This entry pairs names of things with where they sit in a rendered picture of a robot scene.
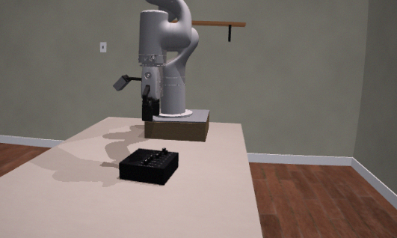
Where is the black lighting desk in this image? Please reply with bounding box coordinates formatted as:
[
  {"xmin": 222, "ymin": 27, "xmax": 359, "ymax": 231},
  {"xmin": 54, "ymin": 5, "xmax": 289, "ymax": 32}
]
[{"xmin": 119, "ymin": 147, "xmax": 179, "ymax": 185}]

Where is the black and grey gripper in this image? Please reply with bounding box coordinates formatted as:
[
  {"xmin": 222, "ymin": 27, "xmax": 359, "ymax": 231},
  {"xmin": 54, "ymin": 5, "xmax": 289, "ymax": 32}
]
[{"xmin": 140, "ymin": 64, "xmax": 164, "ymax": 121}]

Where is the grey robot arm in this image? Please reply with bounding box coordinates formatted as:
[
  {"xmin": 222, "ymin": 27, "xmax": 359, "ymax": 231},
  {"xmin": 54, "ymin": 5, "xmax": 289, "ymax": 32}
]
[{"xmin": 138, "ymin": 0, "xmax": 199, "ymax": 118}]

